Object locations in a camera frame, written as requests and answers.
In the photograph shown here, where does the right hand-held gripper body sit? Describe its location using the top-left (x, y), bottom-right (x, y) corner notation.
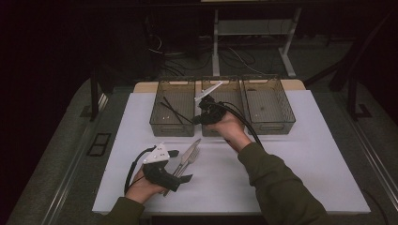
top-left (193, 80), bottom-right (227, 126)

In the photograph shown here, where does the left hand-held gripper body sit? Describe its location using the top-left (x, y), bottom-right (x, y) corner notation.
top-left (143, 142), bottom-right (182, 192)

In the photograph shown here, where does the clear brown plastic bin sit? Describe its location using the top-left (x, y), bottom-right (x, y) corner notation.
top-left (242, 76), bottom-right (297, 136)
top-left (200, 78), bottom-right (246, 138)
top-left (149, 79), bottom-right (196, 138)

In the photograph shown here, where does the person's left hand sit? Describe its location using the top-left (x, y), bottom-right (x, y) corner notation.
top-left (125, 164), bottom-right (168, 204)

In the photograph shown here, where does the person's right hand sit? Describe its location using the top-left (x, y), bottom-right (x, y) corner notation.
top-left (205, 112), bottom-right (253, 154)

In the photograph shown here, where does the silver table knife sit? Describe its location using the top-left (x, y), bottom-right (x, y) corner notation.
top-left (162, 138), bottom-right (202, 198)

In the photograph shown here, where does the white table mat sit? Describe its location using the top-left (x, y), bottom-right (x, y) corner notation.
top-left (92, 89), bottom-right (372, 217)

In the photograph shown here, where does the black metal stand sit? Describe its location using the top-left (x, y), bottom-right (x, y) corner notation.
top-left (346, 74), bottom-right (374, 121)

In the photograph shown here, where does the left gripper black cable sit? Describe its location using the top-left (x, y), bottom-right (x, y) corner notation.
top-left (124, 145), bottom-right (158, 195)

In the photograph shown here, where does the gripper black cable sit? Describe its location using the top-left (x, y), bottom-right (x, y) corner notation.
top-left (124, 145), bottom-right (158, 195)
top-left (217, 101), bottom-right (266, 149)

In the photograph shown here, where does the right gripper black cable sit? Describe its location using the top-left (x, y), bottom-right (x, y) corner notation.
top-left (217, 101), bottom-right (266, 149)

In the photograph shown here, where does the bundle of black floor cables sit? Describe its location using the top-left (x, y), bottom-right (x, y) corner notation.
top-left (146, 34), bottom-right (267, 78)

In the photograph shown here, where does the white metal stand frame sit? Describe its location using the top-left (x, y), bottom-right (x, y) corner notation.
top-left (211, 7), bottom-right (303, 79)

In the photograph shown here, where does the grey metal rail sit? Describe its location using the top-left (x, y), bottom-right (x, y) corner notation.
top-left (341, 109), bottom-right (398, 201)
top-left (40, 93), bottom-right (111, 225)

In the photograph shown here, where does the thin black floor cable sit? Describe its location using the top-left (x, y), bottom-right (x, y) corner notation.
top-left (362, 187), bottom-right (390, 225)

